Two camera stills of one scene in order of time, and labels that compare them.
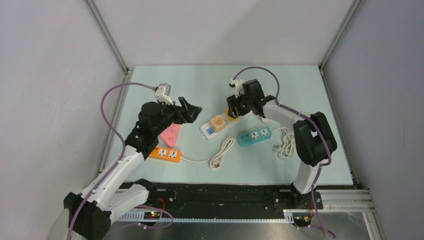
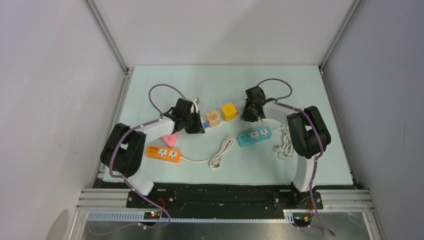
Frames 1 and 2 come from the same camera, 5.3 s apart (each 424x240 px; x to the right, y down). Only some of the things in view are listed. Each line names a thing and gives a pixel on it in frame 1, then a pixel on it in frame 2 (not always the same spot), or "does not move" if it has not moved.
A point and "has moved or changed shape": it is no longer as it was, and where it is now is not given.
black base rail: (230, 196) does not move
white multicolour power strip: (208, 132) has moved or changed shape
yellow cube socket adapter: (229, 118) has moved or changed shape
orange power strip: (166, 154) does not move
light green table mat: (244, 134) does not move
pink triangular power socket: (170, 134) does not move
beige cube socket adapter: (218, 123) to (213, 118)
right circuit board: (302, 221) does not move
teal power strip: (254, 136) does not move
